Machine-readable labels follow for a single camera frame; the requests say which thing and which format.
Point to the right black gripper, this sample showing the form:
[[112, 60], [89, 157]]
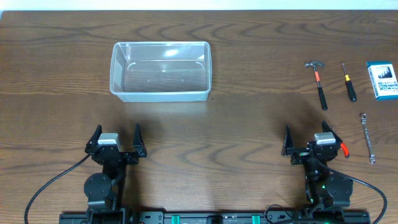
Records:
[[311, 154]]

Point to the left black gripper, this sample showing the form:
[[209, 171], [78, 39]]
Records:
[[116, 155]]

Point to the yellow black screwdriver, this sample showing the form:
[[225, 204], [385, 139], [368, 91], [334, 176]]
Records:
[[349, 86]]

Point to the small claw hammer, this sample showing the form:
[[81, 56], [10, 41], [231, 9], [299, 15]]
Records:
[[315, 64]]

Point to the clear plastic container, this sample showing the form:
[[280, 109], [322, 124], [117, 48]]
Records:
[[151, 72]]

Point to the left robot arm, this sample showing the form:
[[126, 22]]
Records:
[[104, 189]]

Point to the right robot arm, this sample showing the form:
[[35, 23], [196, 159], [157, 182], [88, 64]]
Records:
[[323, 187]]

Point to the silver combination wrench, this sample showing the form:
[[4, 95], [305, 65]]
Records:
[[372, 158]]

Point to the blue white small box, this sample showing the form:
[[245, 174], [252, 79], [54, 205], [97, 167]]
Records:
[[383, 80]]

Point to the red handled pliers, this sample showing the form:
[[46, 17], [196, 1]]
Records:
[[344, 149]]

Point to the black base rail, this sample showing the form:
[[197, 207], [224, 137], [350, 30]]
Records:
[[274, 215]]

